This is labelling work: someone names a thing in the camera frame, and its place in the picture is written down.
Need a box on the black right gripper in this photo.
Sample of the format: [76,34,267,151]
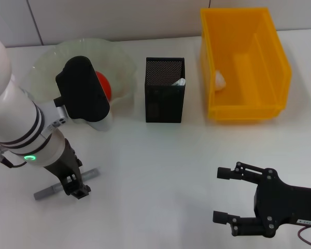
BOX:
[212,162,311,239]

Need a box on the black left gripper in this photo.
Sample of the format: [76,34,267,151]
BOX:
[43,139,92,200]

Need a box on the silver marker pen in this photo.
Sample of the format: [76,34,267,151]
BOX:
[33,168,101,201]

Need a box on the red pomegranate toy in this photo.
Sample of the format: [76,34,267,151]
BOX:
[95,71,113,102]

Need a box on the white paper ball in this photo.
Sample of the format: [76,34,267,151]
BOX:
[214,70,228,92]

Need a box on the black mesh pen holder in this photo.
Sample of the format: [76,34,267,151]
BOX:
[144,57,186,123]

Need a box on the green glass fruit plate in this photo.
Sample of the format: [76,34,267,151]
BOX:
[28,37,138,106]

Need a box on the yellow plastic bin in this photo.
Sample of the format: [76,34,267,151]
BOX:
[200,7,293,122]

